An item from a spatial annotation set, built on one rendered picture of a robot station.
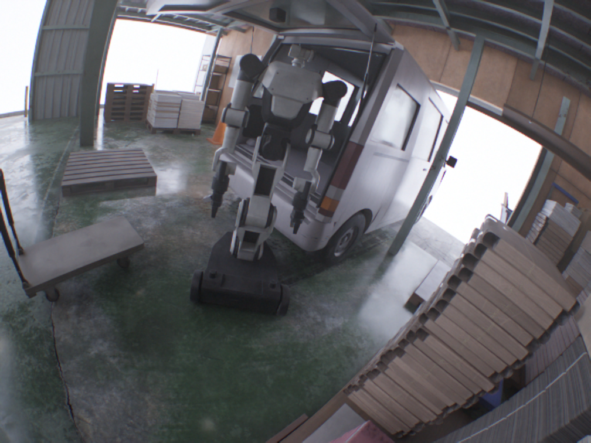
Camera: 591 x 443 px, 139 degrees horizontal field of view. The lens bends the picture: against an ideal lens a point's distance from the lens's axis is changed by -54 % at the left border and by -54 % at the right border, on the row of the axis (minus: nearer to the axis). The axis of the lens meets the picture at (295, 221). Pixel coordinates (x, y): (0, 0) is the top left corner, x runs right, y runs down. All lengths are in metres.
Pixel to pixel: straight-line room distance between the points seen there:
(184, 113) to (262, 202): 4.35
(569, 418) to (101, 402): 1.57
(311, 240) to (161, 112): 4.29
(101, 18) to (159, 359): 4.33
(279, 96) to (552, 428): 1.47
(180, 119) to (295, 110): 4.37
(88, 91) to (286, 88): 3.68
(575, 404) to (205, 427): 1.27
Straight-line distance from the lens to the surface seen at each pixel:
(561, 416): 0.75
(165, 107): 5.25
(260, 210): 1.21
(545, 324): 0.87
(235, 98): 1.22
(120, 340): 1.44
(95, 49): 4.41
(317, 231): 1.60
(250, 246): 1.45
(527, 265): 0.78
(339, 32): 1.92
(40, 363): 1.54
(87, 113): 4.45
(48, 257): 1.72
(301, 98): 1.15
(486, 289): 0.80
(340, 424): 1.28
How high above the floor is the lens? 1.21
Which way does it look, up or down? 27 degrees down
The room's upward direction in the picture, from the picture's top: 19 degrees clockwise
